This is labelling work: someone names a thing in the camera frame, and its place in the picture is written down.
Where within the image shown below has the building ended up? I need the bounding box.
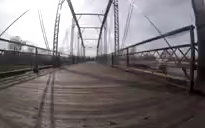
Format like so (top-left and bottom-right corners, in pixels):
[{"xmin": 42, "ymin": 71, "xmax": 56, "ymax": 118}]
[{"xmin": 7, "ymin": 35, "xmax": 27, "ymax": 52}]

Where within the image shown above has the dark bridge railing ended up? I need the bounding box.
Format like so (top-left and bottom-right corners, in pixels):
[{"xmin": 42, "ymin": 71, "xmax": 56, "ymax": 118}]
[
  {"xmin": 96, "ymin": 18, "xmax": 205, "ymax": 94},
  {"xmin": 0, "ymin": 35, "xmax": 87, "ymax": 81}
]

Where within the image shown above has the thick dark pole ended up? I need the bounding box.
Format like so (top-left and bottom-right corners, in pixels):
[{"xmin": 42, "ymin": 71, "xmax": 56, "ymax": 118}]
[{"xmin": 191, "ymin": 0, "xmax": 205, "ymax": 90}]

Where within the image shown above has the steel truss bridge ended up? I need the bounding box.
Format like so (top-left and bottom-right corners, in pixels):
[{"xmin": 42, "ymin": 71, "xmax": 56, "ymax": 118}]
[{"xmin": 36, "ymin": 0, "xmax": 138, "ymax": 65}]

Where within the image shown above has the wooden plank bridge deck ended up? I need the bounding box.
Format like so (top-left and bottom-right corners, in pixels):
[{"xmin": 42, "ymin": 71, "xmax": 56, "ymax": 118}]
[{"xmin": 0, "ymin": 62, "xmax": 205, "ymax": 128}]

